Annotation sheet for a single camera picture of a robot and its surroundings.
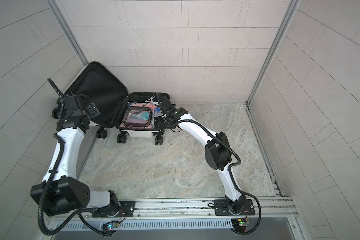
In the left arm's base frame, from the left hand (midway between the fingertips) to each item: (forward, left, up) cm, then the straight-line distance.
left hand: (89, 106), depth 75 cm
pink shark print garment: (+22, -25, -23) cm, 41 cm away
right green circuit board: (-46, -75, -28) cm, 93 cm away
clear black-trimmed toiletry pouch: (+12, -17, -23) cm, 31 cm away
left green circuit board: (-47, -18, -24) cm, 56 cm away
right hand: (0, -33, -15) cm, 36 cm away
